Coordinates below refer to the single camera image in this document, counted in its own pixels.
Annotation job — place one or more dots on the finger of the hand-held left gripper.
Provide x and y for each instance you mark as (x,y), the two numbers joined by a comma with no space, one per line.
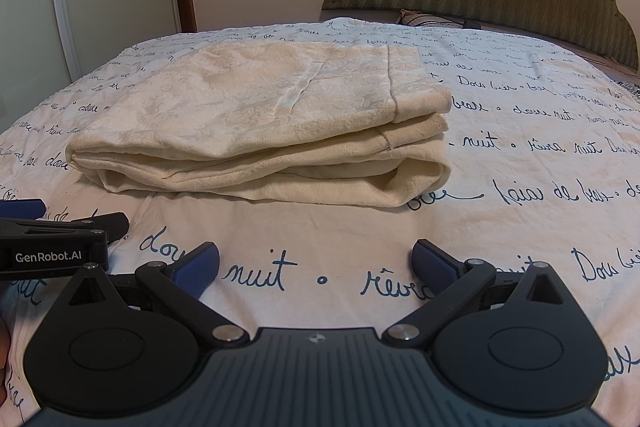
(22,208)
(107,226)

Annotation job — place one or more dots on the small black device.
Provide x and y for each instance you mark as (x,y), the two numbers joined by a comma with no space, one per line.
(472,25)

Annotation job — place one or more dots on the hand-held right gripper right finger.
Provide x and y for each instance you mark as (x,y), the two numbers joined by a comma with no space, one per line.
(430,264)

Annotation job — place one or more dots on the striped pillow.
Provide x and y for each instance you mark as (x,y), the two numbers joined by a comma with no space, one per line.
(430,18)

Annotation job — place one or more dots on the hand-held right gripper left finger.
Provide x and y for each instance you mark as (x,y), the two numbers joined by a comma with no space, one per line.
(202,266)

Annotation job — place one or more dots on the cream towel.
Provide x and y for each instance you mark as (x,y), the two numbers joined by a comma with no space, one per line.
(260,127)

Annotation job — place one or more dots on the white script-print bedspread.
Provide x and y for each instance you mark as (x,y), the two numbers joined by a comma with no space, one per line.
(525,167)

